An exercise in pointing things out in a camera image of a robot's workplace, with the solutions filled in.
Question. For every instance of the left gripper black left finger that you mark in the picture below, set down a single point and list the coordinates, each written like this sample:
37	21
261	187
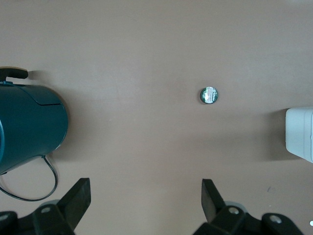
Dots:
73	203

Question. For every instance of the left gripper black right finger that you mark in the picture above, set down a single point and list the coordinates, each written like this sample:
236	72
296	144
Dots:
215	205

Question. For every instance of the black bin pedal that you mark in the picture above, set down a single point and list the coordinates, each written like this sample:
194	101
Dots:
14	72

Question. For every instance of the teal pedal bin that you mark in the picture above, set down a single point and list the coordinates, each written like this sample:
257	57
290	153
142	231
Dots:
29	122

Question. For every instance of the white plastic box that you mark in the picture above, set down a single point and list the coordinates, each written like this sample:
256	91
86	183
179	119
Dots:
299	134

